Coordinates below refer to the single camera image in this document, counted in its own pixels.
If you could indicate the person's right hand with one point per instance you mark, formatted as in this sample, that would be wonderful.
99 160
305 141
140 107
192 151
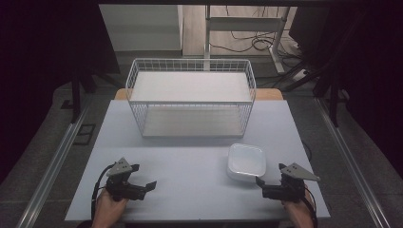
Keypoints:
299 213

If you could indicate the white power strip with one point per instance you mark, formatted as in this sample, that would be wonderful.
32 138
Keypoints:
299 75

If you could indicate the aluminium rail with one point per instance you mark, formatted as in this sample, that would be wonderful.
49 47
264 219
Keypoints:
53 164
351 164

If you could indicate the black metal stand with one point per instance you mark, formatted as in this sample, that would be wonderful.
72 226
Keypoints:
76 98

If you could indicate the light wooden board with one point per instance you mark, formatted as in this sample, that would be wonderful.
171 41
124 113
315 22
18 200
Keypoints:
269 94

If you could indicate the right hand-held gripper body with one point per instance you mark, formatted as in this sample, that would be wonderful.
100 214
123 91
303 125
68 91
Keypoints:
290 188

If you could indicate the white cabinet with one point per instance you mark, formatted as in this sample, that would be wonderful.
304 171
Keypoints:
142 28

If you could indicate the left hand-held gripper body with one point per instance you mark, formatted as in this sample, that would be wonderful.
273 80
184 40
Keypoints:
122 186

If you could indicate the person's left hand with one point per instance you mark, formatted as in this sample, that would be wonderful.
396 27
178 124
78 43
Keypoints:
107 209

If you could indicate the white square plate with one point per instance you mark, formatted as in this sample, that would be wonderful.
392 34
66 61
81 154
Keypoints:
246 162

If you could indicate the white metal desk frame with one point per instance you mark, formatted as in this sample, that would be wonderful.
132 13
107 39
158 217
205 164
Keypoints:
244 23

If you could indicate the dark curtain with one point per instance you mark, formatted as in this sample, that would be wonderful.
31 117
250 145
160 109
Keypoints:
38 63
374 79

